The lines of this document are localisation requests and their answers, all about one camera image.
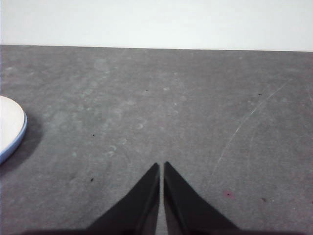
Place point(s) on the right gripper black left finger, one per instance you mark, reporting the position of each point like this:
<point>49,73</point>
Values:
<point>137,210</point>

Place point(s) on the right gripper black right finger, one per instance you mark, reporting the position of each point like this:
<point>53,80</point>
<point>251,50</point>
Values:
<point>188,210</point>

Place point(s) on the white round plate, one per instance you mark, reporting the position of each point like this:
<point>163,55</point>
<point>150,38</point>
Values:
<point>9,122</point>

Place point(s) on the blue round plate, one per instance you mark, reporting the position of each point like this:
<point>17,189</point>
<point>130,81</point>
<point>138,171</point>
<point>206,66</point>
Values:
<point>14,149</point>

